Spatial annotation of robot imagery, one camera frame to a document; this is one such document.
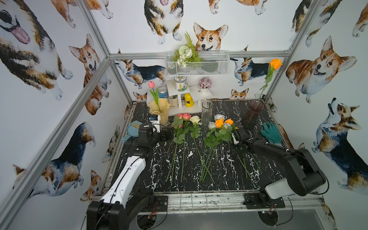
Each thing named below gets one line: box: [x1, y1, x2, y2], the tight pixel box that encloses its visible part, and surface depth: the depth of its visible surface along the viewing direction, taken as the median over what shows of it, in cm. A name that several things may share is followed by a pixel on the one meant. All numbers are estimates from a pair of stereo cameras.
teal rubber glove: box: [260, 121, 282, 144], surface depth 103 cm
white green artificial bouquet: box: [172, 31, 201, 69], surface depth 82 cm
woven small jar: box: [168, 94, 179, 108], surface depth 116 cm
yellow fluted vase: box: [147, 97, 171, 126], surface depth 95 cm
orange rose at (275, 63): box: [254, 58, 283, 110], surface depth 87 cm
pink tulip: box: [148, 80, 162, 114], surface depth 92 cm
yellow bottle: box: [184, 92, 195, 108], surface depth 112 cm
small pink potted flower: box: [197, 76, 213, 94], surface depth 101 cm
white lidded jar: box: [173, 75, 188, 92], surface depth 94 cm
